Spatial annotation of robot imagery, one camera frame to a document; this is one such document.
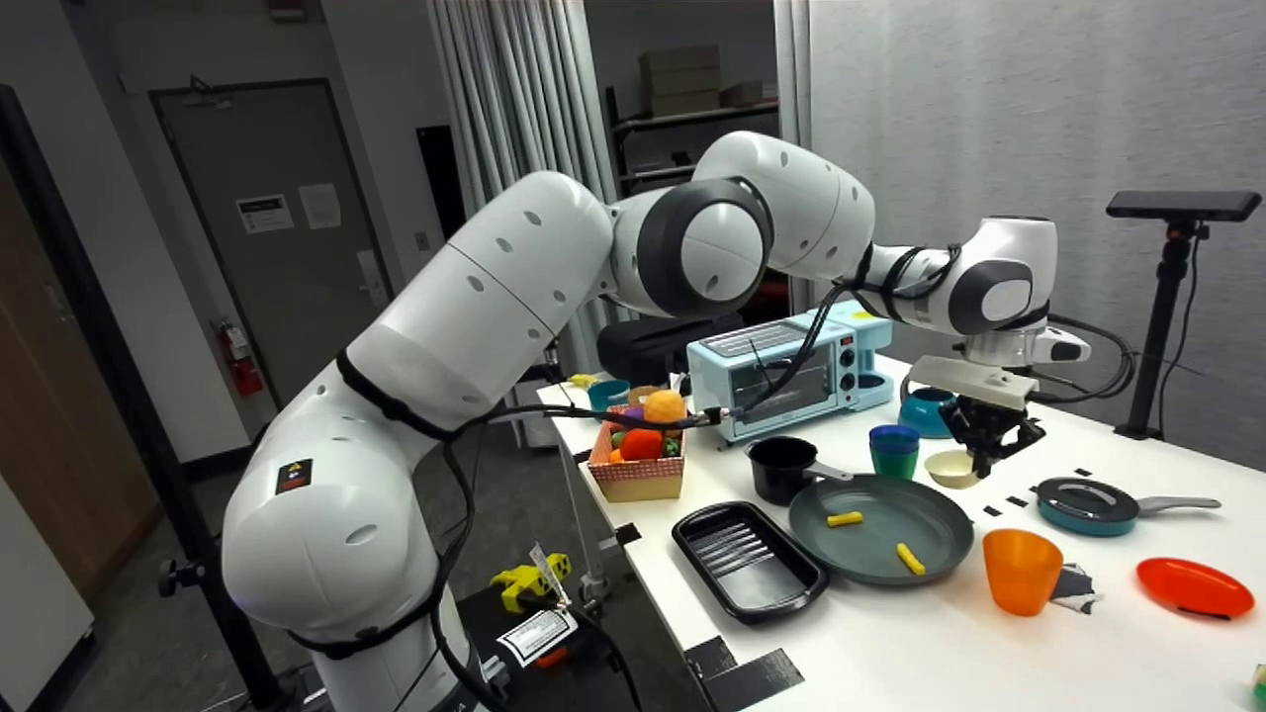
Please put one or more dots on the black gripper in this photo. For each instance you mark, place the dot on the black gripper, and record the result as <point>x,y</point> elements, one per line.
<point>989,425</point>

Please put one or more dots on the translucent orange cup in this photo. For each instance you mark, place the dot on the translucent orange cup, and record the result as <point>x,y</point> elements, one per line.
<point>1020,573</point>

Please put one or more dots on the yellow toy fry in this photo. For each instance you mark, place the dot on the yellow toy fry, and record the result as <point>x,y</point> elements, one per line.
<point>912,557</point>
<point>845,519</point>

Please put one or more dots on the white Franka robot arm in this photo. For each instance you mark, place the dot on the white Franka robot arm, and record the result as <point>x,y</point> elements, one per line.
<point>460,303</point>

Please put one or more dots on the green plastic cup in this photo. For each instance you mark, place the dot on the green plastic cup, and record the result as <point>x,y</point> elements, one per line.
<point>894,469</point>

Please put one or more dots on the blue plastic cup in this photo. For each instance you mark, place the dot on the blue plastic cup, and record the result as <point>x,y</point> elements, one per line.
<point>894,441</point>

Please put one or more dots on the dark grey-green plate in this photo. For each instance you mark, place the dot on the dark grey-green plate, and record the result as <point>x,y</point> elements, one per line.
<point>880,547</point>

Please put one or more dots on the small orange-red plate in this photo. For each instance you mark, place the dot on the small orange-red plate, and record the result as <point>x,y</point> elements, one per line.
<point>1193,589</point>

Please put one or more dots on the small teal cup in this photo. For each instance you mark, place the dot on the small teal cup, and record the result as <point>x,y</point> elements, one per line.
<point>606,392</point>

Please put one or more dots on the teal toy kettle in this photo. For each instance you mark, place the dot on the teal toy kettle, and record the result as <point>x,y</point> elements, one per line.
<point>928,415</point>

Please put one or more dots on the small teal frying pan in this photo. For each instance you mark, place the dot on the small teal frying pan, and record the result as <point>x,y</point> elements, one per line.
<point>1090,509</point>

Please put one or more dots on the dark grey packet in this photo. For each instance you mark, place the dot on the dark grey packet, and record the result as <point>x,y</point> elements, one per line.
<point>1077,589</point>

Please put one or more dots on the black tripod stand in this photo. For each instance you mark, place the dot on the black tripod stand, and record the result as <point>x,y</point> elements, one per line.
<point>1156,328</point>

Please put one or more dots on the black toy saucepan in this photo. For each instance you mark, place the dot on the black toy saucepan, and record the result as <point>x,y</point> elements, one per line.
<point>786,477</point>

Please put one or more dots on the light blue toaster oven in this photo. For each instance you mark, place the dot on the light blue toaster oven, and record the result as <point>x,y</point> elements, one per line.
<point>758,375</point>

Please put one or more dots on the black ridged grill tray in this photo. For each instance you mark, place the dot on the black ridged grill tray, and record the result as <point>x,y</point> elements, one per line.
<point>745,557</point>

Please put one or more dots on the black tape strip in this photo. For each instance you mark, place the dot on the black tape strip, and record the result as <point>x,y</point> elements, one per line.
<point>713,658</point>
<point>751,677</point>

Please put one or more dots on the orange plush fruit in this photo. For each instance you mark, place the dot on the orange plush fruit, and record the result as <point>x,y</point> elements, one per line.
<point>667,404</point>

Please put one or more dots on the grey backdrop curtain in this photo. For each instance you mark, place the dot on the grey backdrop curtain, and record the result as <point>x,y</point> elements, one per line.
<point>1055,120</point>

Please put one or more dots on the red plush tomato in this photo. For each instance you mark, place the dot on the red plush tomato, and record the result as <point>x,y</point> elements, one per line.
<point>643,444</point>

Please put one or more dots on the red checkered basket box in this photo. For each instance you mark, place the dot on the red checkered basket box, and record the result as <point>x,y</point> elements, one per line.
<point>638,483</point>

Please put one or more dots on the black fabric bag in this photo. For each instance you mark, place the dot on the black fabric bag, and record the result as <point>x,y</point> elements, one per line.
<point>646,349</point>

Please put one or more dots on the purple plush fruit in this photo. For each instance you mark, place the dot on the purple plush fruit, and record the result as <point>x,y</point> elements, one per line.
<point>630,414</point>

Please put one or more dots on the small black tape square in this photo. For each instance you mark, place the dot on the small black tape square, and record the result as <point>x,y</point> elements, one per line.
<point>626,530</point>

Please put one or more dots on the yellow clamp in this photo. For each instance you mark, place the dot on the yellow clamp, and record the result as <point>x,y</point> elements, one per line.
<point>526,577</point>

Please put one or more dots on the cardboard box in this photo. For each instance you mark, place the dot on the cardboard box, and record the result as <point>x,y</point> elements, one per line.
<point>681,79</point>

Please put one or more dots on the white label card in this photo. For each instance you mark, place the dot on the white label card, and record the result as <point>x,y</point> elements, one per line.
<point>534,636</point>

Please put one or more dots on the white door sign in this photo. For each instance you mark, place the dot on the white door sign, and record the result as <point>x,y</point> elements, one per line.
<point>319,207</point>
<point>263,216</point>

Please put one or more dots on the grey door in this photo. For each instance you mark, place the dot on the grey door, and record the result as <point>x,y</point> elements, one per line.
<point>263,290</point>

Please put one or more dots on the brown wooden panel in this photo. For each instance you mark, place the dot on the brown wooden panel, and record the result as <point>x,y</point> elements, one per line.
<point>52,435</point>

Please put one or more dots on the white cabinet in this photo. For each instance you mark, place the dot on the white cabinet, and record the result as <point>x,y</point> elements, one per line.
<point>34,617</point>

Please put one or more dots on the black camera on stand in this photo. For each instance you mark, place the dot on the black camera on stand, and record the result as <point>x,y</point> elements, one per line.
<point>1184,207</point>

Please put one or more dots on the black wall panel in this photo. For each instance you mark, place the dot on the black wall panel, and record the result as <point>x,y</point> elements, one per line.
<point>436,178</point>

